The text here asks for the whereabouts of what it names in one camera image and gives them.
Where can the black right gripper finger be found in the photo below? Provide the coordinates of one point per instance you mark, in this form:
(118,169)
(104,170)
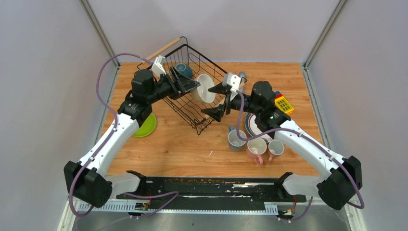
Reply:
(220,89)
(216,113)

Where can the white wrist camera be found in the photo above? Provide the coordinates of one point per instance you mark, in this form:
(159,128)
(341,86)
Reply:
(232,81)
(157,66)

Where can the colourful toy brick block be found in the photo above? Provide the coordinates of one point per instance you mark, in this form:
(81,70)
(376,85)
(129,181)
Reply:
(283,104)

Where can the small mauve cup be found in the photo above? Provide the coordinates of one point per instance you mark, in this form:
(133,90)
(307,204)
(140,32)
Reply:
(275,149)

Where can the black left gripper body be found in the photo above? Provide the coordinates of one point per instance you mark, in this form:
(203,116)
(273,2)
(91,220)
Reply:
(164,88)

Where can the beige ceramic bowl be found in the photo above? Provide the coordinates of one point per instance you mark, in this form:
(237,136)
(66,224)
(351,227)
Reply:
(201,93)

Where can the black wire dish rack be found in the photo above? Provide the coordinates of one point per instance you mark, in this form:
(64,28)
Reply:
(179,58)

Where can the grey cylindrical handle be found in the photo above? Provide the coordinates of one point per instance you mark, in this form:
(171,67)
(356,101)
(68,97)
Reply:
(242,74)

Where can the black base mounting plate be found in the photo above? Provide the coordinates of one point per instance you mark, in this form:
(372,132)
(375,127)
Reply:
(234,194)

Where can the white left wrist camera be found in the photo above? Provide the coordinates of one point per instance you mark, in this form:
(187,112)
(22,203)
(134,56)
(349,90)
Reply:
(157,66)

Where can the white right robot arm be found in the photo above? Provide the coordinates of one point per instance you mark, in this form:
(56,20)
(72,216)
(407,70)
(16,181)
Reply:
(340,179)

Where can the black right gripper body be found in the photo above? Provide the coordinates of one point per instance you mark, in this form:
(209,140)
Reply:
(235,104)

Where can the light blue mug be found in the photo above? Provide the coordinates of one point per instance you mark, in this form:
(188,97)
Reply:
(235,143)

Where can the white plate dark striped rim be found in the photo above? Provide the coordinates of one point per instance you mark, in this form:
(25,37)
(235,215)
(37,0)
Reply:
(252,128)

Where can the pink cup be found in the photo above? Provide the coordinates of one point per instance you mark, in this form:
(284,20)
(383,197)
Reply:
(255,149)

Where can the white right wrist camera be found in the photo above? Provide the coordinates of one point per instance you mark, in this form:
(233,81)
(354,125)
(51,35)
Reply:
(232,81)

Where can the lime green plate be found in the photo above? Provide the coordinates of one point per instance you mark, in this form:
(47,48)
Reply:
(147,127)

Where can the dark blue ceramic bowl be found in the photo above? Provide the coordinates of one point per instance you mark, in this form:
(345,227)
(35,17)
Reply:
(184,70)

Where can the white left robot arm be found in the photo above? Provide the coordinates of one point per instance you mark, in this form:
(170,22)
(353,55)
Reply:
(87,179)

